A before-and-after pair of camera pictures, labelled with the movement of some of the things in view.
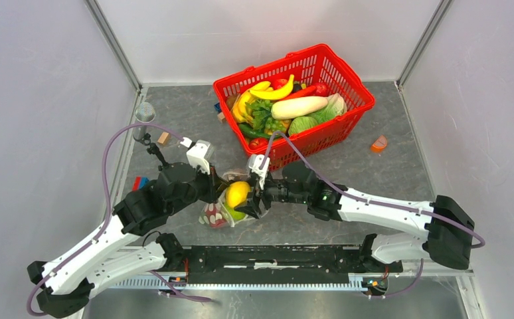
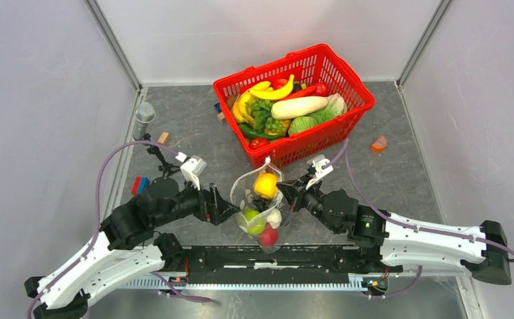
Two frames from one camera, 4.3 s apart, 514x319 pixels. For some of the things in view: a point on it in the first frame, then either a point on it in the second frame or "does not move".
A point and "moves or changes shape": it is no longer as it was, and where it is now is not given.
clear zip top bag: x=222 y=212 moves or changes shape
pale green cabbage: x=336 y=106 does not move
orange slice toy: x=379 y=144 does not move
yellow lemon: x=236 y=193 moves or changes shape
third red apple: x=321 y=89 does not move
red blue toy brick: x=139 y=181 does not move
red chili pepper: x=305 y=92 does not move
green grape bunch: x=275 y=124 does not move
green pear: x=235 y=214 moves or changes shape
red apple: x=216 y=215 moves or changes shape
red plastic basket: x=318 y=64 does not move
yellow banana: x=275 y=94 does not move
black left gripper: x=216 y=184 to x=213 y=207
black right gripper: x=252 y=205 to x=295 y=191
